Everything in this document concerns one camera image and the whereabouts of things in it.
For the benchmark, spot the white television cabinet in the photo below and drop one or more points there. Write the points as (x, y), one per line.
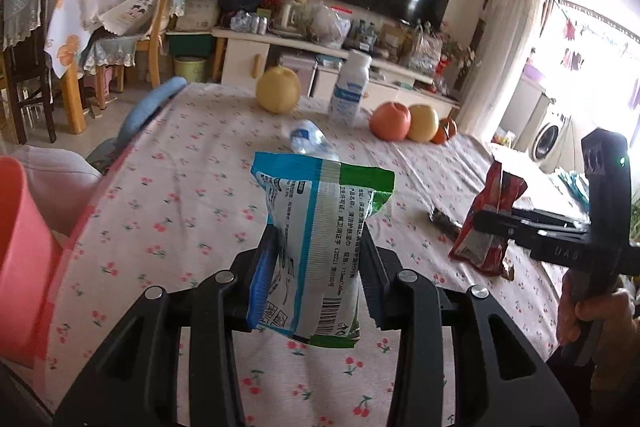
(240, 57)

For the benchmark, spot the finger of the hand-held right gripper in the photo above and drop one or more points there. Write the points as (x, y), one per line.
(555, 221)
(500, 224)

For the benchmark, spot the orange red apple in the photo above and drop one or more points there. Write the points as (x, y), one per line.
(391, 121)

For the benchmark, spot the filled translucent plastic bag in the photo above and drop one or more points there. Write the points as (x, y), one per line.
(330, 24)

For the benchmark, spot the white plastic bottle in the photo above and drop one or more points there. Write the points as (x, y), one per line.
(347, 92)

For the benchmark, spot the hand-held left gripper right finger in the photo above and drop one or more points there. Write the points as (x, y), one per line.
(372, 294)

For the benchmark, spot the dark wooden chair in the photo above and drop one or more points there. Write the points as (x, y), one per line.
(20, 72)

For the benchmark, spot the white seat cushion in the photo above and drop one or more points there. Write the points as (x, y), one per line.
(55, 182)

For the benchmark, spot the light wooden chair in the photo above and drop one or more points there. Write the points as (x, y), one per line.
(165, 7)

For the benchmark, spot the white woven sack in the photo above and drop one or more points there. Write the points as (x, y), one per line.
(197, 7)

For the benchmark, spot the lace covered standing air conditioner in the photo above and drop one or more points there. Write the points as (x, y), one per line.
(510, 32)

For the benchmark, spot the white plastic drawer box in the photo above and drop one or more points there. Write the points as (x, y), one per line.
(297, 69)

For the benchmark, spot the pink plastic bucket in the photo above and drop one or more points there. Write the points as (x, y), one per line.
(25, 257)

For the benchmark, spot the white washing machine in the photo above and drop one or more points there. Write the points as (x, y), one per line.
(547, 139)

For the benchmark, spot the teal white wet wipes packet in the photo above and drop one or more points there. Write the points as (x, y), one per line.
(320, 232)

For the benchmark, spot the blue chair back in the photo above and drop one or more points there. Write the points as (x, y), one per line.
(150, 104)

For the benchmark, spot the red white snack wrapper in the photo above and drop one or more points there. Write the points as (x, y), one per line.
(492, 192)

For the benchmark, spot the dining table with printed cloth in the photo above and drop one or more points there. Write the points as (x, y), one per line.
(65, 22)

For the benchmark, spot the dark green storage box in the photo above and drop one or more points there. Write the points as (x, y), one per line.
(192, 46)

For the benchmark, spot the light green bin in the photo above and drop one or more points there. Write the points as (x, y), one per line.
(190, 69)

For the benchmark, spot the crushed clear plastic bottle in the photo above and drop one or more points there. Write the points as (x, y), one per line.
(307, 137)

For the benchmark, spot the dark brown snack wrapper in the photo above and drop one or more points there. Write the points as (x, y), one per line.
(442, 218)

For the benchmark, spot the person's right hand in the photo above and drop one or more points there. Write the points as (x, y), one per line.
(612, 307)

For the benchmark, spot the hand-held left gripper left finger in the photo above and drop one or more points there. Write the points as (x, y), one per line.
(260, 287)

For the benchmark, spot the lace chair cover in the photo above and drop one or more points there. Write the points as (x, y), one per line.
(22, 2)

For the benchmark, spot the yellow apple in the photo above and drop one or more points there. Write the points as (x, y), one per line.
(425, 123)

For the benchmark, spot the large yellow pear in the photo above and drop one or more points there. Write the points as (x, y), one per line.
(277, 89)

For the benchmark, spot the person's right forearm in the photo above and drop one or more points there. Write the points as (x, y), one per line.
(617, 367)

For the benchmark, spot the small orange fruit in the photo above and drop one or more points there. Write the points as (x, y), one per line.
(446, 132)

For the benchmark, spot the white electric kettle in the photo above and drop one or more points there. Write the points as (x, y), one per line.
(290, 14)

